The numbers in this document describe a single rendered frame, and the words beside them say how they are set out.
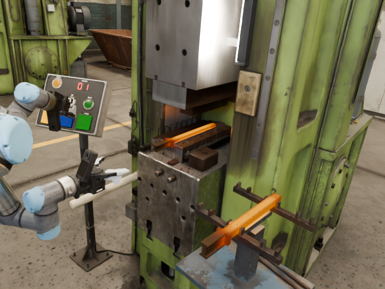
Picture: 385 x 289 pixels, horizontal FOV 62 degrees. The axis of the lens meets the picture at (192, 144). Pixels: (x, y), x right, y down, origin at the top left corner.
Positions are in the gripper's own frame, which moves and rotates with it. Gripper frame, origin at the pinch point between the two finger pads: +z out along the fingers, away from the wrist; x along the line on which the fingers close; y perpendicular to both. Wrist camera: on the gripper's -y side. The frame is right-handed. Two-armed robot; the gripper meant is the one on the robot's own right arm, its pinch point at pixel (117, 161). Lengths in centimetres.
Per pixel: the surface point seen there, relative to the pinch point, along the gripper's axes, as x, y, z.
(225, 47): 13, -43, 49
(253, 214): 56, 1, 9
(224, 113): -2, -3, 79
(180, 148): 6.1, 1.5, 30.6
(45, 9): -460, -36, 222
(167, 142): 1.3, -1.2, 26.8
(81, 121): -44.8, -1.1, 13.9
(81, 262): -57, 99, 14
